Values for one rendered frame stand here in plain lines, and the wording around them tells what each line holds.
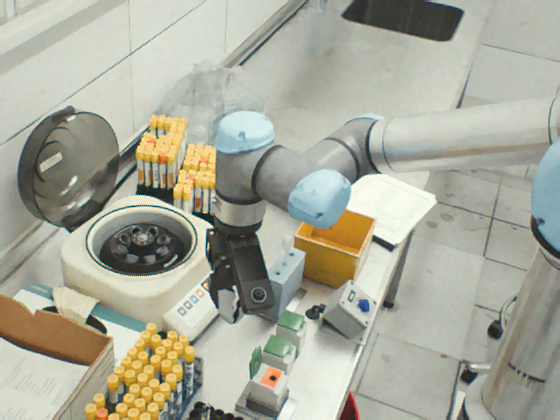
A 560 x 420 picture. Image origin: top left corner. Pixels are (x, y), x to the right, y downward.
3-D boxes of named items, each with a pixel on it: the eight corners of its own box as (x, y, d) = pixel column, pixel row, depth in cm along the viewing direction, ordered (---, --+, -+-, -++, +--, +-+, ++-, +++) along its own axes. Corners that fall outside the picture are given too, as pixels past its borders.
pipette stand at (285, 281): (284, 326, 128) (290, 287, 122) (251, 312, 130) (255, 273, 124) (306, 294, 135) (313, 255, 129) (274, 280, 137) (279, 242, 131)
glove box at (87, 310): (121, 397, 112) (118, 358, 106) (-3, 348, 118) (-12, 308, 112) (158, 344, 122) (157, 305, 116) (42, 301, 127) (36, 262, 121)
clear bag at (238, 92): (222, 138, 178) (224, 89, 169) (181, 110, 187) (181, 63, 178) (278, 115, 190) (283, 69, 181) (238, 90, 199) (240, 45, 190)
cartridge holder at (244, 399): (285, 431, 110) (287, 417, 108) (234, 409, 112) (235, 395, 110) (298, 405, 114) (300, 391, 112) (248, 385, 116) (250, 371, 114)
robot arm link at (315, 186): (372, 157, 90) (305, 125, 95) (322, 195, 82) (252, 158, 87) (363, 205, 94) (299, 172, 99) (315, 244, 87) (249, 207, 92)
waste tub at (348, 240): (351, 295, 136) (359, 257, 130) (287, 273, 139) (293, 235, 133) (369, 255, 146) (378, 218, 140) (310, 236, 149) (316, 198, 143)
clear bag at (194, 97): (213, 172, 165) (216, 103, 154) (142, 162, 166) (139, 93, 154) (232, 119, 185) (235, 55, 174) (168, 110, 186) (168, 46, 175)
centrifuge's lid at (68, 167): (22, 138, 110) (-13, 127, 114) (53, 262, 124) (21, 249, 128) (113, 89, 126) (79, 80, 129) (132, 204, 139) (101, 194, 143)
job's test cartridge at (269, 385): (275, 417, 110) (279, 391, 106) (248, 405, 111) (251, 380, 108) (285, 398, 113) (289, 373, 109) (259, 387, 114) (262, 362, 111)
